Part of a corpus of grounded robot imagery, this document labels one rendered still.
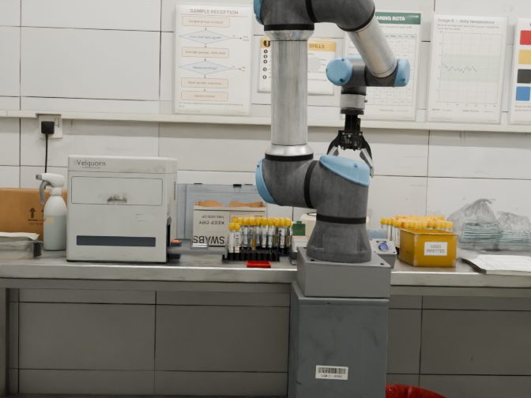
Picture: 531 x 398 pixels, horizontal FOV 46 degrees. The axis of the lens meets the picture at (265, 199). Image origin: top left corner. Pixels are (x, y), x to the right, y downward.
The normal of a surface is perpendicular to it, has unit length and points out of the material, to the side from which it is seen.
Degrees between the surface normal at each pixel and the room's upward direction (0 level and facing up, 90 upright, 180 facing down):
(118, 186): 90
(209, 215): 97
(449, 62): 94
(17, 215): 91
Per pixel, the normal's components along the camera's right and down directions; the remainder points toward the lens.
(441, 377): 0.04, 0.05
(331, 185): -0.45, 0.06
